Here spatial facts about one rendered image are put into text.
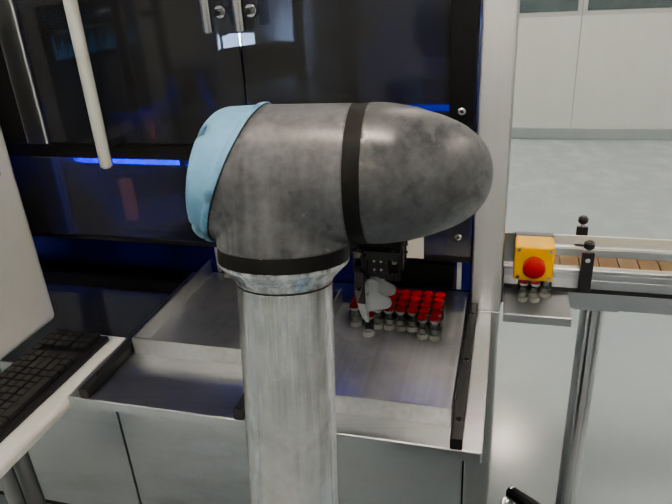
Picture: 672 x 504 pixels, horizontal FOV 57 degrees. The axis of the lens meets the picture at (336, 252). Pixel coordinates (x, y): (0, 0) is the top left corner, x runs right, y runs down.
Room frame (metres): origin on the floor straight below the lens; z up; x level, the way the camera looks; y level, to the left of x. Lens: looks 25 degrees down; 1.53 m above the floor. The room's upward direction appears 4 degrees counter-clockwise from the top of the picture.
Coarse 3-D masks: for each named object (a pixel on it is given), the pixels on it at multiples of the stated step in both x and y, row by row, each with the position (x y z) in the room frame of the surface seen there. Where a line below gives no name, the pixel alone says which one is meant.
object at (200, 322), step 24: (192, 288) 1.22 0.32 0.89; (216, 288) 1.24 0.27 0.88; (168, 312) 1.12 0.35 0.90; (192, 312) 1.14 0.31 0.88; (216, 312) 1.13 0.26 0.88; (144, 336) 1.03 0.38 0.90; (168, 336) 1.05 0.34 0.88; (192, 336) 1.04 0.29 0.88; (216, 336) 1.04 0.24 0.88; (216, 360) 0.95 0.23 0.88; (240, 360) 0.94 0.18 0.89
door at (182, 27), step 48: (48, 0) 1.32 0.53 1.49; (96, 0) 1.29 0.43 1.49; (144, 0) 1.26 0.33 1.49; (192, 0) 1.23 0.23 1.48; (48, 48) 1.33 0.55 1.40; (96, 48) 1.29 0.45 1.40; (144, 48) 1.26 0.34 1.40; (192, 48) 1.24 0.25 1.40; (48, 96) 1.33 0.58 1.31; (144, 96) 1.27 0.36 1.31; (192, 96) 1.24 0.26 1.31; (240, 96) 1.21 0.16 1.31
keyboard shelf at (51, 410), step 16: (112, 336) 1.19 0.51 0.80; (96, 352) 1.13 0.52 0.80; (80, 368) 1.07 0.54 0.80; (64, 384) 1.02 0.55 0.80; (48, 400) 0.97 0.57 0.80; (64, 400) 0.97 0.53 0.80; (32, 416) 0.92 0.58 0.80; (48, 416) 0.92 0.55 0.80; (16, 432) 0.88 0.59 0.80; (32, 432) 0.88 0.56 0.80; (0, 448) 0.84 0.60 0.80; (16, 448) 0.84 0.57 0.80; (0, 464) 0.81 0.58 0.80
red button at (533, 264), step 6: (528, 258) 1.03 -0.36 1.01; (534, 258) 1.02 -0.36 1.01; (528, 264) 1.02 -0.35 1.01; (534, 264) 1.01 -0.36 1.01; (540, 264) 1.01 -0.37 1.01; (528, 270) 1.01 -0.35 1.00; (534, 270) 1.01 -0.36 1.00; (540, 270) 1.01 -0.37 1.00; (528, 276) 1.02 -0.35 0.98; (534, 276) 1.01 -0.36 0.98; (540, 276) 1.01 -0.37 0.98
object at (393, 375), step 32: (448, 320) 1.04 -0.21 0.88; (352, 352) 0.95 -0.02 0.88; (384, 352) 0.95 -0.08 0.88; (416, 352) 0.94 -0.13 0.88; (448, 352) 0.93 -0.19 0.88; (352, 384) 0.86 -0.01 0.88; (384, 384) 0.85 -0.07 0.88; (416, 384) 0.85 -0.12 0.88; (448, 384) 0.84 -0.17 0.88; (384, 416) 0.77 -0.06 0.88; (416, 416) 0.75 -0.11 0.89; (448, 416) 0.74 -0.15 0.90
